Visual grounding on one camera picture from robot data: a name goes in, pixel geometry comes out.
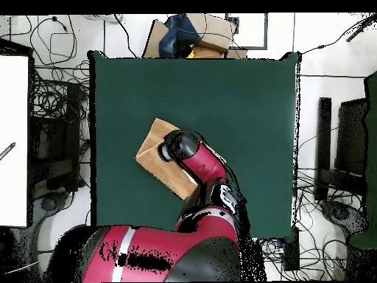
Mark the tan terry towel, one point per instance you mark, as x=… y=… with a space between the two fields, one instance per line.
x=156 y=165

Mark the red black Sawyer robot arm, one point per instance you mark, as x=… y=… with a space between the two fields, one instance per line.
x=203 y=165

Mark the small yellow item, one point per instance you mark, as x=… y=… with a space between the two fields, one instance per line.
x=191 y=54

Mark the dark green table cloth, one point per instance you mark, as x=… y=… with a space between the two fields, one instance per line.
x=235 y=88

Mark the blue jeans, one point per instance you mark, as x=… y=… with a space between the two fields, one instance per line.
x=176 y=35

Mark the brown cardboard box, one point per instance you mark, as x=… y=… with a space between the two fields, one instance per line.
x=215 y=29

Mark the black equipment rack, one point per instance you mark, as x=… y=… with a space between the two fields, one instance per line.
x=56 y=141

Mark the black upright bar stand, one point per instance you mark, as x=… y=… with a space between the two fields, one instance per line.
x=324 y=132

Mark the black power strip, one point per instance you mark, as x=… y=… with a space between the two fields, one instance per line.
x=291 y=253

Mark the grey chair base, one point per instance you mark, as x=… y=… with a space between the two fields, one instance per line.
x=48 y=203

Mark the black chair base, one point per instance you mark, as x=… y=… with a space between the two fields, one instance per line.
x=338 y=213

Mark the black box unit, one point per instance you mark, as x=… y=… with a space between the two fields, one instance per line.
x=352 y=135

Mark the white board panel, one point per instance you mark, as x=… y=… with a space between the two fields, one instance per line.
x=13 y=132

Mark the black striped tool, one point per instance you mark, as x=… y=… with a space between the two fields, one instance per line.
x=7 y=151

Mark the dark green covered furniture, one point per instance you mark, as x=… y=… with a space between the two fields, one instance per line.
x=371 y=177

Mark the black rod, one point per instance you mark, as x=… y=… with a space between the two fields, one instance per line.
x=355 y=34

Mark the grey square floor frame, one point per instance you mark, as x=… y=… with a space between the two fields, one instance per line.
x=250 y=47

